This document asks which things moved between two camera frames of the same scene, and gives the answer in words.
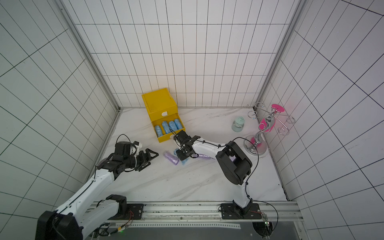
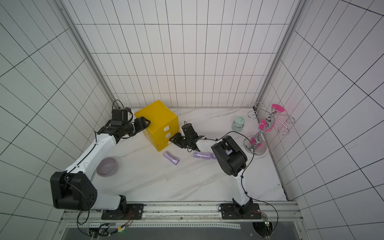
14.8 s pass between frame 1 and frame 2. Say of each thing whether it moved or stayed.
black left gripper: moved
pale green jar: stayed
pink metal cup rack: stayed
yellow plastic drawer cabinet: moved
